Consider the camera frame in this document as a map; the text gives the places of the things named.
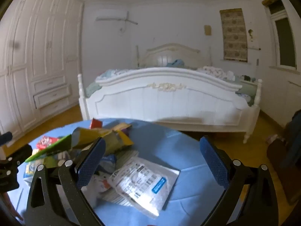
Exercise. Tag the patterned window blind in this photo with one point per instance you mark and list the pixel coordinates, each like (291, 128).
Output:
(234, 35)

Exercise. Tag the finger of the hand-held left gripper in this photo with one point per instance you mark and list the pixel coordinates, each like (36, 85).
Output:
(21, 154)
(6, 138)

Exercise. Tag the dark blue cloth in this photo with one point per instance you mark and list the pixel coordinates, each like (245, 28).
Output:
(294, 141)

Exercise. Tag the blue star-print tablecloth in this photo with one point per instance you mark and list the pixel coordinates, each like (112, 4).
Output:
(183, 150)

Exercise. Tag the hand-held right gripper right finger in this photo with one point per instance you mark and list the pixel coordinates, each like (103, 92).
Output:
(214, 162)

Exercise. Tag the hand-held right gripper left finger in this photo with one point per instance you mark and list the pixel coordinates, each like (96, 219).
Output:
(90, 164)

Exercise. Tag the green blanket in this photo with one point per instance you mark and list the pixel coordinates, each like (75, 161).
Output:
(93, 89)

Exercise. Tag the white framed window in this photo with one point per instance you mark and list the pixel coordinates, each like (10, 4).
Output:
(284, 42)

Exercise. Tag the red and white box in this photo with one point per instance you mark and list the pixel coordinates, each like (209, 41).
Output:
(44, 142)

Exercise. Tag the beige wall lamp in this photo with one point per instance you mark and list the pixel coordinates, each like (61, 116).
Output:
(207, 30)

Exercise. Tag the red packet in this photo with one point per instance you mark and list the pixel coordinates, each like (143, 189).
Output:
(96, 123)

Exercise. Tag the white wooden bed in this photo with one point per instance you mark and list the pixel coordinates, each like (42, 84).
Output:
(164, 103)

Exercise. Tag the blue plush toy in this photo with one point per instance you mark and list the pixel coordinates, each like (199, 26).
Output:
(176, 63)

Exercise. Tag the yellow snack bag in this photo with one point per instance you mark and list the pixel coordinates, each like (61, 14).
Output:
(117, 139)

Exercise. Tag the blue and white tissue packet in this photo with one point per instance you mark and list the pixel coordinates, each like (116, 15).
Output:
(108, 162)

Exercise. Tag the white printed plastic bag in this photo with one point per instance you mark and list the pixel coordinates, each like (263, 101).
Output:
(98, 188)

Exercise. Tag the floral quilt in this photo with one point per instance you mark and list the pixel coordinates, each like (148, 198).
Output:
(214, 71)

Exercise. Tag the yellow and blue packet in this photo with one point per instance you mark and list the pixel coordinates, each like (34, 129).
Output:
(29, 170)

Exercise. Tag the white wardrobe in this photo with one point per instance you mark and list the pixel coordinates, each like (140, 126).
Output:
(35, 51)

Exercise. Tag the white mailer bag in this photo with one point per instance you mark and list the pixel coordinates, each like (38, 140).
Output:
(141, 181)

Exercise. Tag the white air conditioner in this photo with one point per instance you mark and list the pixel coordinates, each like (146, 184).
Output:
(110, 15)

